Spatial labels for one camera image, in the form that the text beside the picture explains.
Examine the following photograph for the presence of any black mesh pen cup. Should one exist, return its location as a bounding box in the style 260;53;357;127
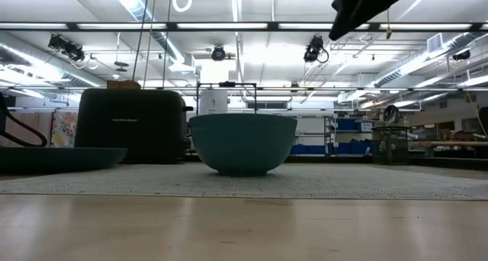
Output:
371;125;410;166

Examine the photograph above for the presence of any teal bowl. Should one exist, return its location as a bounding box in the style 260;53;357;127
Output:
188;113;298;177

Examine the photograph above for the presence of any teal plate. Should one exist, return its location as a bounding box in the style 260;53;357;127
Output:
0;147;128;174

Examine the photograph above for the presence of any white ceiling air vent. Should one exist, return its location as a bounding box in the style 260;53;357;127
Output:
426;32;455;53

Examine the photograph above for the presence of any blue storage bin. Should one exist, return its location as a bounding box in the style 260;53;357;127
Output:
335;118;361;132
327;141;374;156
290;144;327;156

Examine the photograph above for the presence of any grey metal shelf rack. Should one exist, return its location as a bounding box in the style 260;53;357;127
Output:
323;114;377;157

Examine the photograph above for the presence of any black ceiling dome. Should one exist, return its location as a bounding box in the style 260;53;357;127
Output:
451;49;471;62

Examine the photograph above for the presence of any round black ceiling device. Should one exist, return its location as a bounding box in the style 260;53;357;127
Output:
210;45;227;62

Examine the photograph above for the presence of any wooden workbench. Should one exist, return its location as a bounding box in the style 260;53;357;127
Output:
409;140;488;148

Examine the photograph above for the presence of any grey woven placemat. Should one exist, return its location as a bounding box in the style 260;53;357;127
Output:
0;162;488;201

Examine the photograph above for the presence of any black two-slot toaster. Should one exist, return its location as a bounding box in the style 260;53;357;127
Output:
74;87;194;165

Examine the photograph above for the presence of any floral patterned cloth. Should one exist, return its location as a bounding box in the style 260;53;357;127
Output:
51;111;79;148

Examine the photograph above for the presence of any tan hanging cloth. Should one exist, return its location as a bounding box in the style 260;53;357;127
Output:
3;111;53;147

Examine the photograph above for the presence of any black ceiling camera with cable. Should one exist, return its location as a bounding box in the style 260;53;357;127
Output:
303;34;330;64

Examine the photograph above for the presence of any yellow hanging power cord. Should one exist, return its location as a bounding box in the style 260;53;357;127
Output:
385;8;393;40

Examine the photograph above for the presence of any white hanging ring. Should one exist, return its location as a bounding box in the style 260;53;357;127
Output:
172;0;193;14

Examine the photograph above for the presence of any black overhead frame beam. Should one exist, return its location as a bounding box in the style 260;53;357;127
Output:
0;21;488;33

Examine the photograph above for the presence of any thick black curved cable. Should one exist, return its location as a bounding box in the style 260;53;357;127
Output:
0;100;49;148

